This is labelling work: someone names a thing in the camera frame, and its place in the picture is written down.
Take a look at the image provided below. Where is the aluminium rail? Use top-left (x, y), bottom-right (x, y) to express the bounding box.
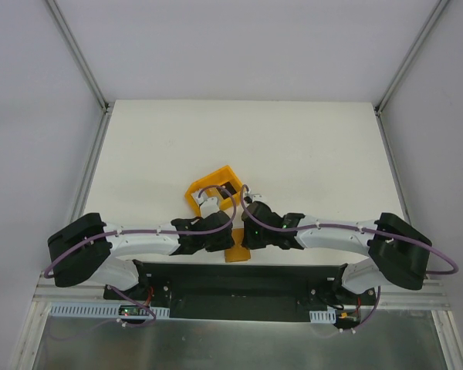
top-left (33, 277), bottom-right (104, 301)
top-left (379, 280), bottom-right (451, 311)

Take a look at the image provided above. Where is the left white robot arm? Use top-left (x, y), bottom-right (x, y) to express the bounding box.
top-left (43, 210), bottom-right (235, 300)

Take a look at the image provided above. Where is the white cable duct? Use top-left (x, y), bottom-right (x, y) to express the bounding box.
top-left (49, 302), bottom-right (153, 320)
top-left (309, 310), bottom-right (336, 325)

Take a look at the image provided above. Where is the purple cable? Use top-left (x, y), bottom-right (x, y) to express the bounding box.
top-left (240, 183), bottom-right (459, 340)
top-left (42, 186), bottom-right (238, 340)

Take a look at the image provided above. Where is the left white cable duct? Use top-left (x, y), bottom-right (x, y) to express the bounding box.
top-left (49, 302), bottom-right (153, 320)

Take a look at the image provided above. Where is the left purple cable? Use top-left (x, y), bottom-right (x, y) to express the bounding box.
top-left (42, 186), bottom-right (238, 340)

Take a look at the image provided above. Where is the left aluminium frame post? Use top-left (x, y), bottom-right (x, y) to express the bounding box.
top-left (44, 0), bottom-right (115, 113)

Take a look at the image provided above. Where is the left aluminium rail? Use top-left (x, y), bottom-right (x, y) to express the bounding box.
top-left (33, 277), bottom-right (104, 301)

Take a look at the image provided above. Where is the right aluminium rail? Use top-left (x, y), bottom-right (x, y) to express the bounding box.
top-left (379, 280), bottom-right (451, 311)

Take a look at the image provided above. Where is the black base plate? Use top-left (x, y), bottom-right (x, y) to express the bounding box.
top-left (124, 263), bottom-right (375, 322)

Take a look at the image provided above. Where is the orange leather card holder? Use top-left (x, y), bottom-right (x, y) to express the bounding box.
top-left (225, 228), bottom-right (251, 263)

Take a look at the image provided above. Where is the right white cable duct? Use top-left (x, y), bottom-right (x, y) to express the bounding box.
top-left (309, 310), bottom-right (336, 325)

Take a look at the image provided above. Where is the yellow plastic bin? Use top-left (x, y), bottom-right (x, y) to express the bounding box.
top-left (184, 166), bottom-right (242, 216)

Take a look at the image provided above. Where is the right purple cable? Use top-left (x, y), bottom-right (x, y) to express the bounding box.
top-left (240, 183), bottom-right (459, 340)

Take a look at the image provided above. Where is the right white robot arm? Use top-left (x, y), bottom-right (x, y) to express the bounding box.
top-left (242, 197), bottom-right (432, 304)

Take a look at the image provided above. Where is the aluminium frame post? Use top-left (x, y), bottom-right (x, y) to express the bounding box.
top-left (373, 0), bottom-right (455, 115)
top-left (44, 0), bottom-right (115, 113)

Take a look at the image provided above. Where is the right aluminium frame post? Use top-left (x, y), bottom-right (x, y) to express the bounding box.
top-left (373, 0), bottom-right (455, 115)

